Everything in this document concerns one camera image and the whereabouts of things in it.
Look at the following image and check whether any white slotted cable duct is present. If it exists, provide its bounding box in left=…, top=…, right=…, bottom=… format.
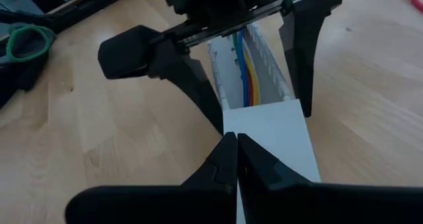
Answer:
left=206, top=21, right=297, bottom=112

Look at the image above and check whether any white duct cover strip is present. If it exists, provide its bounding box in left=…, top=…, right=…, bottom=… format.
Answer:
left=221, top=98, right=322, bottom=224

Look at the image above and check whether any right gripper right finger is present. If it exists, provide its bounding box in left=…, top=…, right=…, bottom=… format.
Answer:
left=237, top=133, right=423, bottom=224

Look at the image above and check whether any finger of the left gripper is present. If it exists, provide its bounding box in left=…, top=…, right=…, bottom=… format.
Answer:
left=148, top=38, right=225, bottom=135
left=279, top=0, right=344, bottom=118

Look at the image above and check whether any thick red cable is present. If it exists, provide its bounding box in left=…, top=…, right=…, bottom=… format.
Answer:
left=247, top=71, right=255, bottom=107

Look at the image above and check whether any blue cable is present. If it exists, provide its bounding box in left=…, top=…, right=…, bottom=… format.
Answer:
left=235, top=28, right=250, bottom=108

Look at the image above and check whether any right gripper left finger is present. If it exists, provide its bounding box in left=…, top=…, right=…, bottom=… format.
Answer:
left=65, top=133, right=238, bottom=224

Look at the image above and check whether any green cable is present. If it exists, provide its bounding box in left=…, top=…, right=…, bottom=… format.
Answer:
left=231, top=30, right=241, bottom=53

